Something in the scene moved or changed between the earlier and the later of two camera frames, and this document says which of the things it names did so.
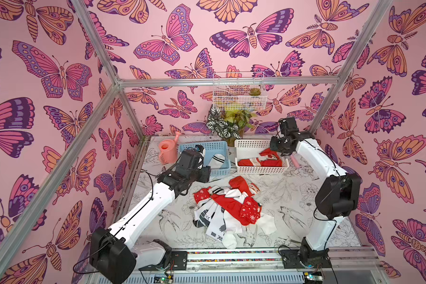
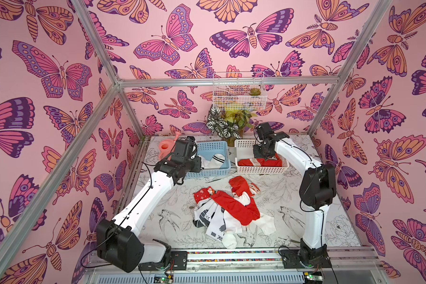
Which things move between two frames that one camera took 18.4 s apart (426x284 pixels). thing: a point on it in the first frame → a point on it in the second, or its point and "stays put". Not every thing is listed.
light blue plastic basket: (212, 148) stays put
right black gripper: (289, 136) → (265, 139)
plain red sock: (245, 163) stays put
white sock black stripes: (217, 161) stays put
